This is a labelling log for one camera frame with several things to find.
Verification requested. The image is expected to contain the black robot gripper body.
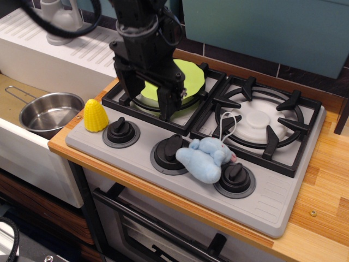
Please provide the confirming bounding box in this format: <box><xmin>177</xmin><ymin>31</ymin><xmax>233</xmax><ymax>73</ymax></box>
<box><xmin>110</xmin><ymin>10</ymin><xmax>185</xmax><ymax>88</ymax></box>

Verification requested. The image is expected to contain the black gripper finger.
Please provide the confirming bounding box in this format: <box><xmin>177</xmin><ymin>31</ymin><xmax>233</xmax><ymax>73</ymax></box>
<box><xmin>157</xmin><ymin>85</ymin><xmax>185</xmax><ymax>122</ymax></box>
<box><xmin>114</xmin><ymin>62</ymin><xmax>146</xmax><ymax>99</ymax></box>

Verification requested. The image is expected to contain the light blue stuffed hippo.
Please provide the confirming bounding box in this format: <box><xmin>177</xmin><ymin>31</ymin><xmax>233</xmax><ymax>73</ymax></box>
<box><xmin>176</xmin><ymin>137</ymin><xmax>237</xmax><ymax>184</ymax></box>

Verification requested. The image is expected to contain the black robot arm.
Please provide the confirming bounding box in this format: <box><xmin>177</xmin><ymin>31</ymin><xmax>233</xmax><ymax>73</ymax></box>
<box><xmin>110</xmin><ymin>1</ymin><xmax>186</xmax><ymax>121</ymax></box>

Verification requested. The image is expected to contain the white left burner disc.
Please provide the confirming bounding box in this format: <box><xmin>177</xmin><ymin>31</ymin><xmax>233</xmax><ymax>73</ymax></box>
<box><xmin>130</xmin><ymin>92</ymin><xmax>197</xmax><ymax>114</ymax></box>

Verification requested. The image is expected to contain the white burner disc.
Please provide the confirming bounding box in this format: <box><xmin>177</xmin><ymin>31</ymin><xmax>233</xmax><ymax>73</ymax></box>
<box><xmin>229</xmin><ymin>99</ymin><xmax>287</xmax><ymax>144</ymax></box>
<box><xmin>130</xmin><ymin>92</ymin><xmax>197</xmax><ymax>114</ymax></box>

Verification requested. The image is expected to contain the black left burner grate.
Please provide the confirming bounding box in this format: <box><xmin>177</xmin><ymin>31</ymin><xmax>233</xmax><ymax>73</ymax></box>
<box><xmin>102</xmin><ymin>63</ymin><xmax>226</xmax><ymax>135</ymax></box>

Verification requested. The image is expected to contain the black burner grate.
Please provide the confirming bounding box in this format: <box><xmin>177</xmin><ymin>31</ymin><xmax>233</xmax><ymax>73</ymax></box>
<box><xmin>190</xmin><ymin>76</ymin><xmax>327</xmax><ymax>177</ymax></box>
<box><xmin>102</xmin><ymin>63</ymin><xmax>226</xmax><ymax>135</ymax></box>

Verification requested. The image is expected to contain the lime green plastic plate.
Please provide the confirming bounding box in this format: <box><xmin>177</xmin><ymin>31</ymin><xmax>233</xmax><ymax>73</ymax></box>
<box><xmin>141</xmin><ymin>59</ymin><xmax>205</xmax><ymax>101</ymax></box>

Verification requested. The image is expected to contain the yellow toy corn cob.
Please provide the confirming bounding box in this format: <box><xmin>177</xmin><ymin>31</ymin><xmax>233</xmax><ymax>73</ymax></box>
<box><xmin>83</xmin><ymin>99</ymin><xmax>109</xmax><ymax>132</ymax></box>

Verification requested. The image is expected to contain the black left stove knob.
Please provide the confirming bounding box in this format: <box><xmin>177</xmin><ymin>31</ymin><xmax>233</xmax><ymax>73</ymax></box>
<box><xmin>102</xmin><ymin>117</ymin><xmax>141</xmax><ymax>148</ymax></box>

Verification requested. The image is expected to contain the black stove knob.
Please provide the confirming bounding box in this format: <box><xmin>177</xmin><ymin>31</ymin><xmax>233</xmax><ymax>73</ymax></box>
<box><xmin>150</xmin><ymin>134</ymin><xmax>189</xmax><ymax>176</ymax></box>
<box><xmin>102</xmin><ymin>117</ymin><xmax>141</xmax><ymax>148</ymax></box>
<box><xmin>214</xmin><ymin>163</ymin><xmax>256</xmax><ymax>199</ymax></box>

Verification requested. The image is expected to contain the black middle stove knob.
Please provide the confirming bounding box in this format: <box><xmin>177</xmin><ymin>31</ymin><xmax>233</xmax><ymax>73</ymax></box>
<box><xmin>150</xmin><ymin>134</ymin><xmax>189</xmax><ymax>176</ymax></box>

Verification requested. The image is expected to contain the grey toy stove top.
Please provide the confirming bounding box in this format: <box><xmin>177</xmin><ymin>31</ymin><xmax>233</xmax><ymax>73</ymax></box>
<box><xmin>64</xmin><ymin>71</ymin><xmax>327</xmax><ymax>240</ymax></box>

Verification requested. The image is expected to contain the grey toy faucet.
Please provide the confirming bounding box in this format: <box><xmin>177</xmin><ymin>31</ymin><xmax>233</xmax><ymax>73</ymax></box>
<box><xmin>40</xmin><ymin>0</ymin><xmax>83</xmax><ymax>32</ymax></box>

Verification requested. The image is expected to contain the white right burner disc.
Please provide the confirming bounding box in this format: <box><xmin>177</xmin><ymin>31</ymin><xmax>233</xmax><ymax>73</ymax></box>
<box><xmin>229</xmin><ymin>99</ymin><xmax>287</xmax><ymax>144</ymax></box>

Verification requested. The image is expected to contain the stainless steel pot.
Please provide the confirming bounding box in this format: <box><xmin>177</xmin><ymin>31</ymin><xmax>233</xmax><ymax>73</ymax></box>
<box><xmin>5</xmin><ymin>86</ymin><xmax>85</xmax><ymax>140</ymax></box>

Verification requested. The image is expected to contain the white toy sink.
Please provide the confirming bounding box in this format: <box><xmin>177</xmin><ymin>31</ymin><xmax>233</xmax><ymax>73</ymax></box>
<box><xmin>1</xmin><ymin>9</ymin><xmax>118</xmax><ymax>208</ymax></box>

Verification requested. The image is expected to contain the black right burner grate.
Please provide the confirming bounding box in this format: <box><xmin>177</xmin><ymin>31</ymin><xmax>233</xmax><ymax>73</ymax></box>
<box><xmin>190</xmin><ymin>76</ymin><xmax>327</xmax><ymax>177</ymax></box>

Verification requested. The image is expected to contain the black right stove knob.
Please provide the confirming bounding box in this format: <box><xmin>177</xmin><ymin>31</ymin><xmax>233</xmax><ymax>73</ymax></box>
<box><xmin>214</xmin><ymin>163</ymin><xmax>256</xmax><ymax>199</ymax></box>

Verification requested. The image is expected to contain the toy oven door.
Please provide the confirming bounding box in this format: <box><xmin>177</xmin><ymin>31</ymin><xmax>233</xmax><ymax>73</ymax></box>
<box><xmin>91</xmin><ymin>183</ymin><xmax>278</xmax><ymax>261</ymax></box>

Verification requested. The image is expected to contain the teal cabinet box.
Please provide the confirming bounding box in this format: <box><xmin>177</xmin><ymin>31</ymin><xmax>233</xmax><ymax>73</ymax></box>
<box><xmin>182</xmin><ymin>1</ymin><xmax>348</xmax><ymax>78</ymax></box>

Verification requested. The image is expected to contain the black braided cable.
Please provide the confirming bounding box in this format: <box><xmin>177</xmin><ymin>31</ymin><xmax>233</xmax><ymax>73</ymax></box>
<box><xmin>16</xmin><ymin>0</ymin><xmax>103</xmax><ymax>39</ymax></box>

